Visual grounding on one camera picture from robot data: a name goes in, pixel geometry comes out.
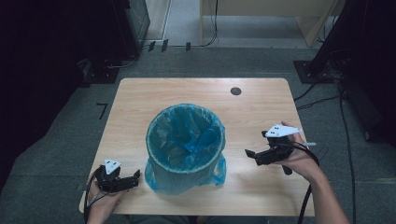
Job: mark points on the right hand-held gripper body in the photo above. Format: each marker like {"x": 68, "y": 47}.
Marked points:
{"x": 275, "y": 154}

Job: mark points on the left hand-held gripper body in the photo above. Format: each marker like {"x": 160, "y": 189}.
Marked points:
{"x": 110, "y": 182}

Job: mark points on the green plastic bucket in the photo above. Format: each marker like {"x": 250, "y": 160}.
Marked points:
{"x": 186, "y": 190}

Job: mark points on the blue plastic bag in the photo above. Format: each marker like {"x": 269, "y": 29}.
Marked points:
{"x": 186, "y": 137}

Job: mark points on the person's left hand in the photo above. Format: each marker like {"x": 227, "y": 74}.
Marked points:
{"x": 101, "y": 202}

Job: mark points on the person's right hand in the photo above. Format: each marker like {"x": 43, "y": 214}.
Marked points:
{"x": 302, "y": 163}

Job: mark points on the dark round table grommet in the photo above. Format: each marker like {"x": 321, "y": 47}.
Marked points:
{"x": 236, "y": 91}

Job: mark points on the light wooden desk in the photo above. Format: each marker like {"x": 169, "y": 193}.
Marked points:
{"x": 264, "y": 7}

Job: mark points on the black curtain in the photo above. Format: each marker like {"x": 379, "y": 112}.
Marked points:
{"x": 46, "y": 62}
{"x": 373, "y": 46}

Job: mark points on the dark glass cabinet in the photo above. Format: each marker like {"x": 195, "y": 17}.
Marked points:
{"x": 138, "y": 18}

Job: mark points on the black stand base plate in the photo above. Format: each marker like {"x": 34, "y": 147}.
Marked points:
{"x": 311, "y": 73}
{"x": 102, "y": 75}

